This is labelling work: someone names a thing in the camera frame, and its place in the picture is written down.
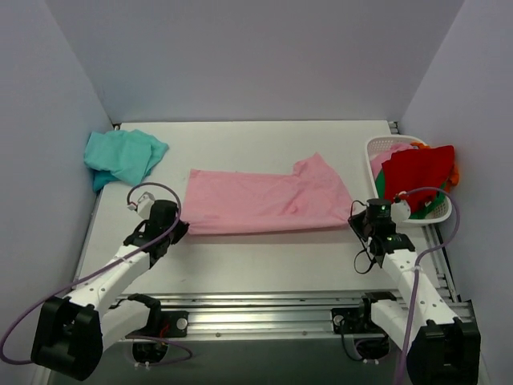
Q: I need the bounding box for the pink t shirt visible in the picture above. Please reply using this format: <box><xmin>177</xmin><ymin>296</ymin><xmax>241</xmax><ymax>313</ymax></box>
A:
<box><xmin>370</xmin><ymin>148</ymin><xmax>401</xmax><ymax>180</ymax></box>
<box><xmin>181</xmin><ymin>153</ymin><xmax>352</xmax><ymax>236</ymax></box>

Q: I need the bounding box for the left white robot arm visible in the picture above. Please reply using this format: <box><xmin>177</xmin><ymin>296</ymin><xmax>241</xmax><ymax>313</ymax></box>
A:
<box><xmin>30</xmin><ymin>200</ymin><xmax>188</xmax><ymax>381</ymax></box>

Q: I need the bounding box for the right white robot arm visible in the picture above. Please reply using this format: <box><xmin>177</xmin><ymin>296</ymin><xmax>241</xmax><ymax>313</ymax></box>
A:
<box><xmin>348</xmin><ymin>198</ymin><xmax>481</xmax><ymax>384</ymax></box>

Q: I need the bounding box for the pink t shirt in basket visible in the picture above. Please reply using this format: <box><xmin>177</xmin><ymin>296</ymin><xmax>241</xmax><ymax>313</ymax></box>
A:
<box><xmin>370</xmin><ymin>148</ymin><xmax>401</xmax><ymax>180</ymax></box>

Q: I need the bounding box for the red t shirt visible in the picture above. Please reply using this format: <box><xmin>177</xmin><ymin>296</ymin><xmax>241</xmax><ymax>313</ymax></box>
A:
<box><xmin>382</xmin><ymin>145</ymin><xmax>455</xmax><ymax>200</ymax></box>

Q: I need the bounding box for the teal t shirt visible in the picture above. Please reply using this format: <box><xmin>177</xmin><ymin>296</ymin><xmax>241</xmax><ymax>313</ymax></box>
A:
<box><xmin>83</xmin><ymin>130</ymin><xmax>169</xmax><ymax>192</ymax></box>

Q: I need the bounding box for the green t shirt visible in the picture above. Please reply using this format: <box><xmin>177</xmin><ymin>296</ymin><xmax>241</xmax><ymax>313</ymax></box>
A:
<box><xmin>375</xmin><ymin>171</ymin><xmax>445</xmax><ymax>220</ymax></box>

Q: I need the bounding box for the white plastic basket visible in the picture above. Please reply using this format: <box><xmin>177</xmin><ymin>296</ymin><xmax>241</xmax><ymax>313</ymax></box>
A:
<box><xmin>364</xmin><ymin>135</ymin><xmax>452</xmax><ymax>227</ymax></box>

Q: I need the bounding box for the orange t shirt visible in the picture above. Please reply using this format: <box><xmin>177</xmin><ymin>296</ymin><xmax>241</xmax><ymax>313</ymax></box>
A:
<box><xmin>410</xmin><ymin>141</ymin><xmax>460</xmax><ymax>192</ymax></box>

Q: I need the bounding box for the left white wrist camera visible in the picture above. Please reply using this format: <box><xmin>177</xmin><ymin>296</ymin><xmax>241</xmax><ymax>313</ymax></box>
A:
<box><xmin>127</xmin><ymin>192</ymin><xmax>156</xmax><ymax>219</ymax></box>

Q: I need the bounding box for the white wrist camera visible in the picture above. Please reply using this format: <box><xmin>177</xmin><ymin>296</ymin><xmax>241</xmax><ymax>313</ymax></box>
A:
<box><xmin>127</xmin><ymin>192</ymin><xmax>156</xmax><ymax>219</ymax></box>
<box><xmin>391</xmin><ymin>197</ymin><xmax>411</xmax><ymax>224</ymax></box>

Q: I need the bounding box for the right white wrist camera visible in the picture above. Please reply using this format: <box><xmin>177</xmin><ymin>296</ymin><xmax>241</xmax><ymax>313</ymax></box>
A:
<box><xmin>391</xmin><ymin>197</ymin><xmax>411</xmax><ymax>224</ymax></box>

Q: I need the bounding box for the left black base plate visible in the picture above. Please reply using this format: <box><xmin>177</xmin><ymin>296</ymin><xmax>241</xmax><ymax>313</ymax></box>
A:
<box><xmin>129</xmin><ymin>310</ymin><xmax>189</xmax><ymax>338</ymax></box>

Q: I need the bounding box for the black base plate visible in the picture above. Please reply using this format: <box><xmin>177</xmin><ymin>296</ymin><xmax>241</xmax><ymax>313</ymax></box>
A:
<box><xmin>330</xmin><ymin>307</ymin><xmax>385</xmax><ymax>334</ymax></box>
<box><xmin>129</xmin><ymin>310</ymin><xmax>189</xmax><ymax>338</ymax></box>

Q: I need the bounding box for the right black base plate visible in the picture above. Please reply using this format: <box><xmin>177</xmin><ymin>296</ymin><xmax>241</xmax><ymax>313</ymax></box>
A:
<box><xmin>330</xmin><ymin>307</ymin><xmax>385</xmax><ymax>334</ymax></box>

